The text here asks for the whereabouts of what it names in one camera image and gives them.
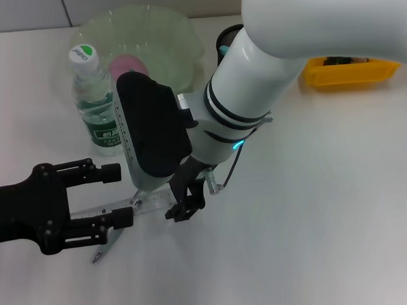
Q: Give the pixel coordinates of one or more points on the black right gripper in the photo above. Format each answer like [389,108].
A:
[187,177]

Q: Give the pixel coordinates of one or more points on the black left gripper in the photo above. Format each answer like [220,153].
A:
[22,210]

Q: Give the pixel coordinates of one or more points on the pink peach toy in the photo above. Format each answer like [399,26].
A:
[127,64]

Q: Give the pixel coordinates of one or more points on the clear bottle green label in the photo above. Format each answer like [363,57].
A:
[82,58]

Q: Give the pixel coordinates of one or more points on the blue scissors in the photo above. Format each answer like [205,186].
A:
[223,50]

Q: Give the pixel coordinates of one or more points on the green plastic wrapper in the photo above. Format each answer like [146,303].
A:
[335,61]

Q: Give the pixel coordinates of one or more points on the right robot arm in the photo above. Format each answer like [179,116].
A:
[286,35]

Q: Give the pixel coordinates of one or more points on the clear plastic ruler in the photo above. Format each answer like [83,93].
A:
[155,201]

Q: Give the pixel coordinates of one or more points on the silver ballpoint pen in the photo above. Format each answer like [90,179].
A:
[115,237]

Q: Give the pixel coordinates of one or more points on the green glass fruit bowl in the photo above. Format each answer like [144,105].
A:
[163,42]

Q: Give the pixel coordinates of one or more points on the black mesh pen holder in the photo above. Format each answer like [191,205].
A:
[226,36]

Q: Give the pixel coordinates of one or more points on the yellow plastic bin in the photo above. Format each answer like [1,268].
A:
[349,74]

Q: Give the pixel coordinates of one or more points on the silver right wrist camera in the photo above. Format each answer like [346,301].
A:
[151,128]

